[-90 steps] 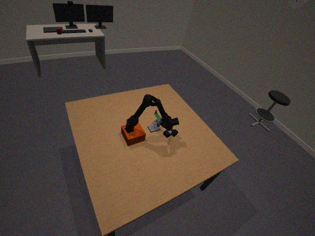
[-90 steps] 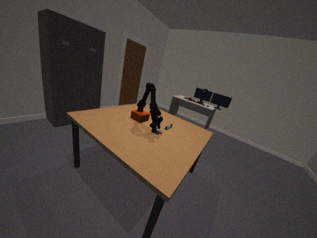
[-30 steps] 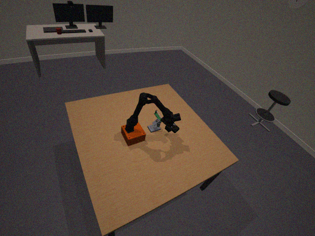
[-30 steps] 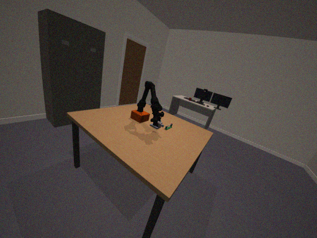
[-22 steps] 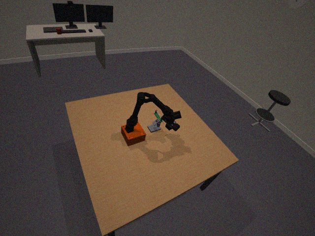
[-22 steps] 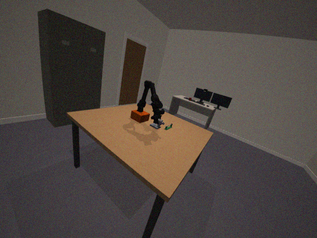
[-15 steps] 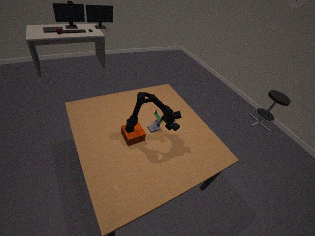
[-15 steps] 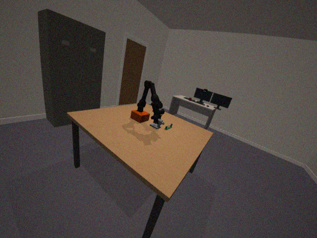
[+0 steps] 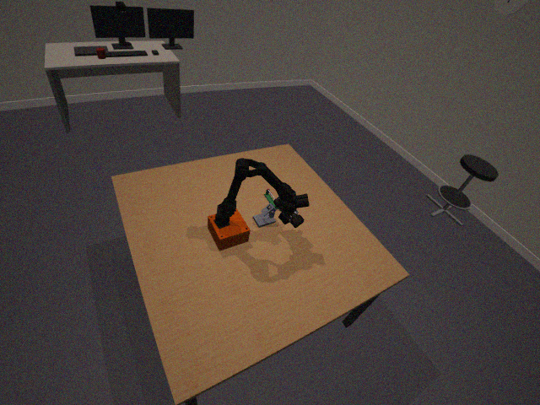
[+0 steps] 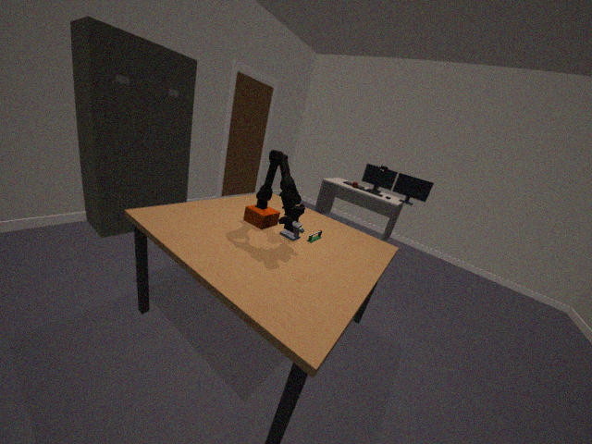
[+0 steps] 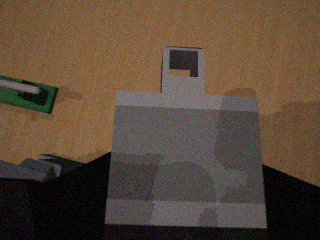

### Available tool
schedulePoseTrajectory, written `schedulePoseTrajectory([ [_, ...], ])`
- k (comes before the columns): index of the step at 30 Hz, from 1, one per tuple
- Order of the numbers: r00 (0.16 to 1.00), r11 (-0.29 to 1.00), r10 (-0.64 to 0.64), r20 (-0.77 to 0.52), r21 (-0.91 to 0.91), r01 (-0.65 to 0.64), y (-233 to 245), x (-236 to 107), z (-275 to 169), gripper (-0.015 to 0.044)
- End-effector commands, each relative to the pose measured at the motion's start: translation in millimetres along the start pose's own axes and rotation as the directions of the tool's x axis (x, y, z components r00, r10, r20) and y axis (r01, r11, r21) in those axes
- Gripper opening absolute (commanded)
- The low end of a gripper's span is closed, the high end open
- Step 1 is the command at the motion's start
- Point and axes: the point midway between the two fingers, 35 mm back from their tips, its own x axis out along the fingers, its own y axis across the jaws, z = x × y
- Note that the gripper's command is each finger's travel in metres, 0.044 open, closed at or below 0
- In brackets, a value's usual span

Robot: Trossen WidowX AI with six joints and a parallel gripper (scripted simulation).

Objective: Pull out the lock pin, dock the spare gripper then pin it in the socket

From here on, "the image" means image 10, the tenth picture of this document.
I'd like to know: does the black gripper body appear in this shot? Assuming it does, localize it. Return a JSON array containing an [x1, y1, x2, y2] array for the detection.
[[278, 204, 298, 224]]

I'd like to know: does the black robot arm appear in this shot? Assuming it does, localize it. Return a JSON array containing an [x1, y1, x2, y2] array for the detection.
[[255, 150, 305, 215]]

